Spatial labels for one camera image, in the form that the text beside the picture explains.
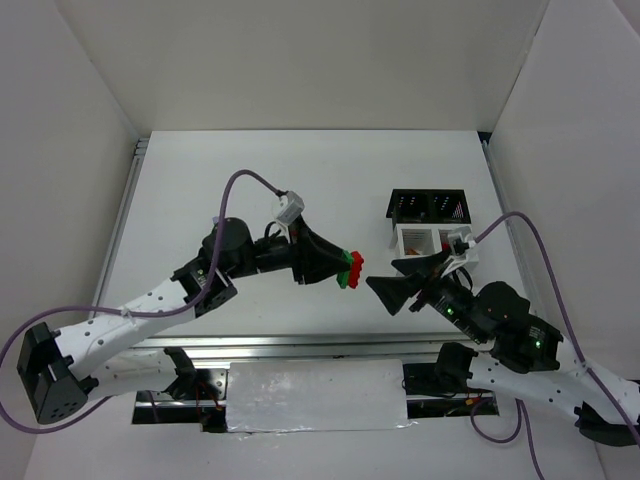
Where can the white slotted container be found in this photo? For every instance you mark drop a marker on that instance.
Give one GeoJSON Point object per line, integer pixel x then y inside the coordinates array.
{"type": "Point", "coordinates": [428, 238]}

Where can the white taped cover panel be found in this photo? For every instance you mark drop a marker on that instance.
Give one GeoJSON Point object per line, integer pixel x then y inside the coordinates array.
{"type": "Point", "coordinates": [316, 396]}

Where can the aluminium left side rail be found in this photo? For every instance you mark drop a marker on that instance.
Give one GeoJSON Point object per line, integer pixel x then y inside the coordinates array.
{"type": "Point", "coordinates": [139, 153]}

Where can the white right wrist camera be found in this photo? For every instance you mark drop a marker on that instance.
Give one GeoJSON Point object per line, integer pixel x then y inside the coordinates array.
{"type": "Point", "coordinates": [462, 245]}

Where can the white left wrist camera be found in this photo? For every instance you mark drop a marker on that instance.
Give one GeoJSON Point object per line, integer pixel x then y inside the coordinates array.
{"type": "Point", "coordinates": [287, 207]}

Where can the red scalloped lego brick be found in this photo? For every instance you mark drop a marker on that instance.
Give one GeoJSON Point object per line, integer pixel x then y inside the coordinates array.
{"type": "Point", "coordinates": [355, 270]}

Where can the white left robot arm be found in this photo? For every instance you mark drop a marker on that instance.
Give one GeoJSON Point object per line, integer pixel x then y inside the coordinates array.
{"type": "Point", "coordinates": [61, 370]}

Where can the aluminium rail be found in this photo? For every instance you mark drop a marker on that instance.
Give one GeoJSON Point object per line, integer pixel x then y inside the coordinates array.
{"type": "Point", "coordinates": [139, 153]}
{"type": "Point", "coordinates": [211, 349]}

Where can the aluminium front rail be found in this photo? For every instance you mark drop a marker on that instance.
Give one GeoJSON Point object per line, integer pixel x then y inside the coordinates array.
{"type": "Point", "coordinates": [211, 349]}

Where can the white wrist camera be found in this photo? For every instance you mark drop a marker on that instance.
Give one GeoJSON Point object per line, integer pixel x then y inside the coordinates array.
{"type": "Point", "coordinates": [462, 245]}
{"type": "Point", "coordinates": [287, 207]}

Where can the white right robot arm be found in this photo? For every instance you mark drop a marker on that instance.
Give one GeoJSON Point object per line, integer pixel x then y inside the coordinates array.
{"type": "Point", "coordinates": [529, 359]}

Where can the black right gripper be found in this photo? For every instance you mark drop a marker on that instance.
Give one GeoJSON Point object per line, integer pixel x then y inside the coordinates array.
{"type": "Point", "coordinates": [426, 288]}

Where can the green lego plate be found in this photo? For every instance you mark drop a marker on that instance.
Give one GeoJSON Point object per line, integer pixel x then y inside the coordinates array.
{"type": "Point", "coordinates": [342, 277]}

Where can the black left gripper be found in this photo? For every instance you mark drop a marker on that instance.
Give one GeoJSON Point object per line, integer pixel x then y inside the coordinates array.
{"type": "Point", "coordinates": [301, 256]}

